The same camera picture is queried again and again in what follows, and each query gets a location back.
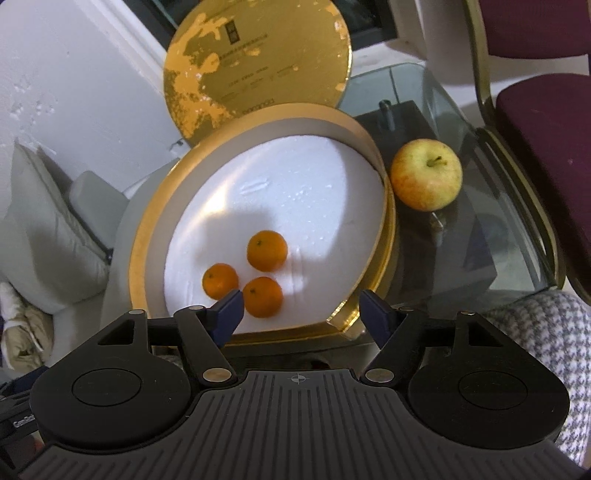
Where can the yellow-red apple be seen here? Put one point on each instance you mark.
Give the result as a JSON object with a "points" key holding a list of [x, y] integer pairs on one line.
{"points": [[425, 177]]}

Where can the beige quilted cloth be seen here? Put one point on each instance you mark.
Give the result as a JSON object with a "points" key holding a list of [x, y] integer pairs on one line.
{"points": [[23, 332]]}

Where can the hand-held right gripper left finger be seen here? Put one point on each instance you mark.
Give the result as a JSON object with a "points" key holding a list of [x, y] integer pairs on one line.
{"points": [[228, 314]]}

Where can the glass desktop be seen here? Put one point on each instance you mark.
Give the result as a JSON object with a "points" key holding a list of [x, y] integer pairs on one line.
{"points": [[517, 230]]}

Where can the gold round box lid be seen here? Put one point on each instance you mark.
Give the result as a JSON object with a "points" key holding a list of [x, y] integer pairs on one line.
{"points": [[258, 60]]}

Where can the houndstooth cloth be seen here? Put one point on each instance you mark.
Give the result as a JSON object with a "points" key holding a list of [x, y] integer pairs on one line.
{"points": [[545, 332]]}

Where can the maroon chair with gold frame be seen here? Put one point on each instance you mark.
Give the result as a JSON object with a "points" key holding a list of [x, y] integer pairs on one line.
{"points": [[545, 115]]}

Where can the white sofa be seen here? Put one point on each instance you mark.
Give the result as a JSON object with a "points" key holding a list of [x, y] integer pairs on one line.
{"points": [[92, 203]]}

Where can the dark framed window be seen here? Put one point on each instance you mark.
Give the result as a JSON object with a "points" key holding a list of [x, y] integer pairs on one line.
{"points": [[369, 18]]}

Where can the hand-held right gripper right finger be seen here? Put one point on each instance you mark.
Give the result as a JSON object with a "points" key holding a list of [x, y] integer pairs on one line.
{"points": [[376, 318]]}

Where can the white foam box insert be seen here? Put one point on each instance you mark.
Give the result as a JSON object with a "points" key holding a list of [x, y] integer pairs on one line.
{"points": [[300, 207]]}

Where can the white cushion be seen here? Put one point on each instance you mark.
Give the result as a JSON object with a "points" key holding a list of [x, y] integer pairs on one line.
{"points": [[41, 230]]}

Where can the gold round gift box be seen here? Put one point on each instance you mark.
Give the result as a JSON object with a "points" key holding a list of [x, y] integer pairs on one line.
{"points": [[152, 240]]}

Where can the small orange tangerine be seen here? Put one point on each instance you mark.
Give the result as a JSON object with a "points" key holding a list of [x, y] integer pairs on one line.
{"points": [[267, 250], [263, 297], [219, 280]]}

